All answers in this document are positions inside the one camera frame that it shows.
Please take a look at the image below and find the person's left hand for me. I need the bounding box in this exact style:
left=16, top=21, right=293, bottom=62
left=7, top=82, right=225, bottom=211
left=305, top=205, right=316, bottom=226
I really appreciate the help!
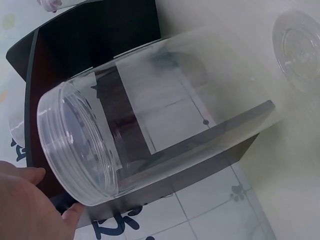
left=0, top=159, right=85, bottom=240

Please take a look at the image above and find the clear plastic container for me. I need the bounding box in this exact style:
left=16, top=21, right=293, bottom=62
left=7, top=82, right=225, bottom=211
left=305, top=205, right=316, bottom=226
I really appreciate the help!
left=7, top=111, right=27, bottom=141

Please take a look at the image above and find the clear plastic jar with lid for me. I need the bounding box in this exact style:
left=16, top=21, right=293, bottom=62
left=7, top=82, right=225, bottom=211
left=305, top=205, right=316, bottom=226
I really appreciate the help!
left=36, top=23, right=296, bottom=207

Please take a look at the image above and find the black open box stand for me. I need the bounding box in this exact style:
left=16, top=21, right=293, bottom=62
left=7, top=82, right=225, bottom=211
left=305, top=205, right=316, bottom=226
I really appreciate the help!
left=5, top=0, right=277, bottom=229

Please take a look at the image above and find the small clear jar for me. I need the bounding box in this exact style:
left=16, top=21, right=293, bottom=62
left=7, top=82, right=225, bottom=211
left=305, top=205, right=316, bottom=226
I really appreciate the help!
left=36, top=0, right=84, bottom=13

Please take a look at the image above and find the round clear plastic lid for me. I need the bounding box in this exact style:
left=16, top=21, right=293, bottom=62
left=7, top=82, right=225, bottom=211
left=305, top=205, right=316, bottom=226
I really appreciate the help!
left=271, top=9, right=320, bottom=94

